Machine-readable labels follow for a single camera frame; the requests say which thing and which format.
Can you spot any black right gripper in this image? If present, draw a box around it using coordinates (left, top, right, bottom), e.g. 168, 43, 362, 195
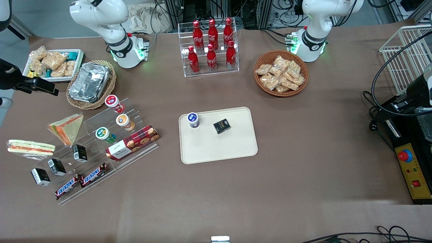
0, 59, 60, 97

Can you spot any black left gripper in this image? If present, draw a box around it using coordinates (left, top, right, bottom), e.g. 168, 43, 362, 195
376, 73, 429, 123

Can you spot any layered sandwich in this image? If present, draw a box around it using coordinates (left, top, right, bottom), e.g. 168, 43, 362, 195
6, 139, 56, 161

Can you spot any triangular wrapped sandwich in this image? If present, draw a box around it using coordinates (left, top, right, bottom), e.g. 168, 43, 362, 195
47, 113, 84, 146

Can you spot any cream plastic tray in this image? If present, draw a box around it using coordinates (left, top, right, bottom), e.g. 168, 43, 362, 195
179, 107, 259, 165

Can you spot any white plastic bin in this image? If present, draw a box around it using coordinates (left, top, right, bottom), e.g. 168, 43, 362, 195
21, 49, 85, 84

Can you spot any clear bagged snack pack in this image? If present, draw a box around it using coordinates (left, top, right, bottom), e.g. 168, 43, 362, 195
30, 59, 46, 76
30, 46, 48, 61
40, 51, 67, 71
64, 60, 77, 77
51, 62, 68, 78

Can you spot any foil container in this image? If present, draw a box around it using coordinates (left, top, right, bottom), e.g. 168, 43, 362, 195
69, 62, 112, 103

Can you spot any oval wicker basket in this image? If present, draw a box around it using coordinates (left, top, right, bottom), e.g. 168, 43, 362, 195
66, 60, 117, 110

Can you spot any black yellow control box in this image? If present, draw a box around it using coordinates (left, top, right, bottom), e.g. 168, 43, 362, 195
375, 96, 432, 205

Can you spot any clear acrylic stepped shelf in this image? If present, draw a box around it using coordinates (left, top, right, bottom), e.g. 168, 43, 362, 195
21, 98, 159, 206

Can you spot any red lid cup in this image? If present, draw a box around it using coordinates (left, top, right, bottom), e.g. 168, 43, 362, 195
105, 94, 125, 114

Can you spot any green lid cup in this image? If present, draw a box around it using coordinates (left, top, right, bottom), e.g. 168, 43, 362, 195
95, 127, 117, 144

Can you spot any small black white-label box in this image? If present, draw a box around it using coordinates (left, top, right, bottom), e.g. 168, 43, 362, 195
30, 168, 51, 186
47, 158, 67, 177
72, 144, 88, 163

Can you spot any orange lid cup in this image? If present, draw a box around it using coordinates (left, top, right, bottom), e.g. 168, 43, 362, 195
116, 114, 135, 131

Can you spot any snickers bar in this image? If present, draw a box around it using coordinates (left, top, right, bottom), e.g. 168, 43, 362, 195
55, 174, 83, 200
80, 162, 109, 188

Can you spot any red tartan cookie box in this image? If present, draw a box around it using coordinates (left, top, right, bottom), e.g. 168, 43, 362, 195
105, 125, 160, 161

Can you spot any round wicker basket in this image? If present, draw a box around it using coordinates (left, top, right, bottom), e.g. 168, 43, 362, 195
253, 50, 309, 98

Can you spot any beige crumpled cloth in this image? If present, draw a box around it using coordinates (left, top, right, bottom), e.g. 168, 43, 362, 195
121, 3, 172, 34

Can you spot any red cola bottle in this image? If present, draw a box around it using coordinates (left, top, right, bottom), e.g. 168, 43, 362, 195
225, 40, 237, 70
206, 44, 218, 72
207, 19, 219, 50
187, 46, 200, 74
192, 20, 204, 52
223, 18, 234, 48

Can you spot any blue lid yogurt cup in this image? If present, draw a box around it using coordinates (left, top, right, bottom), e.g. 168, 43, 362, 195
187, 112, 200, 129

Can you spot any clear acrylic bottle rack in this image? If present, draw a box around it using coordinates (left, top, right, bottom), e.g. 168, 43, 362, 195
178, 21, 240, 78

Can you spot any small black gold-print box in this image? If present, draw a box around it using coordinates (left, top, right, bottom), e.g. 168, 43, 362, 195
213, 118, 231, 135

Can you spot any black cable with plug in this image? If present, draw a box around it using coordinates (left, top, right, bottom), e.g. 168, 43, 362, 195
363, 90, 380, 132

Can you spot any long black looping cable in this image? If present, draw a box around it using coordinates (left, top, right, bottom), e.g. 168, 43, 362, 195
371, 30, 432, 117

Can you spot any white wire basket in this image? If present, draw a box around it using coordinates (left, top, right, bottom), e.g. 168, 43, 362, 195
379, 24, 432, 97

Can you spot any thin black floor cable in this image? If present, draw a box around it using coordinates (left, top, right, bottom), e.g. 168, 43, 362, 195
300, 225, 432, 243

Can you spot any aluminium frame with cables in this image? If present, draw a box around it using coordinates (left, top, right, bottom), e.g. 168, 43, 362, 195
164, 0, 304, 29

